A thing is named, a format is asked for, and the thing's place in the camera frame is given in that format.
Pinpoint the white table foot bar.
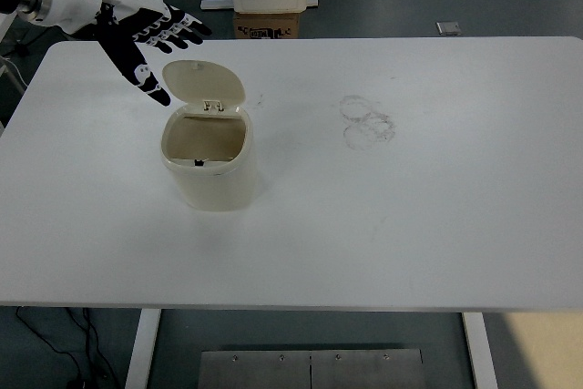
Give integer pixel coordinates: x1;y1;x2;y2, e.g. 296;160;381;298
199;0;321;11

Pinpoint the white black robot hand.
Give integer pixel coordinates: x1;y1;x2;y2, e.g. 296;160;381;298
47;0;213;108

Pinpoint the cream plastic trash bin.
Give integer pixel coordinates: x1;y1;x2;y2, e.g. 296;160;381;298
158;58;257;212

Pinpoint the black floor cable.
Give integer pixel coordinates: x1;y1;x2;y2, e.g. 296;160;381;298
15;305;120;389

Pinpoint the white table leg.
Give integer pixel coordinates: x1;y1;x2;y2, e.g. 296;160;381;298
461;312;500;389
124;308;163;389

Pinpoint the grey metal plate with screws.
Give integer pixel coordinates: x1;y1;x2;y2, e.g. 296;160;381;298
198;349;425;389

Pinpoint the brown cardboard box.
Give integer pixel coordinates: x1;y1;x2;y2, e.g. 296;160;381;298
232;11;301;40

